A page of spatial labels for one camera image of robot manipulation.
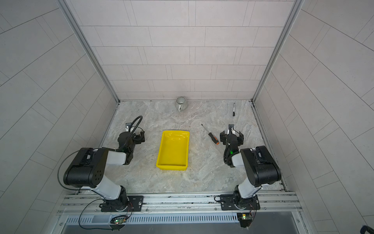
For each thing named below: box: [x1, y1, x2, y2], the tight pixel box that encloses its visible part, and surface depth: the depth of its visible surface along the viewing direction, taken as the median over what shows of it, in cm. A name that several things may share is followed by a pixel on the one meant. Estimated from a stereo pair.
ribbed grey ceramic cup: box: [175, 96, 188, 112], surface depth 108 cm
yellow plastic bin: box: [155, 130, 190, 171], surface depth 87 cm
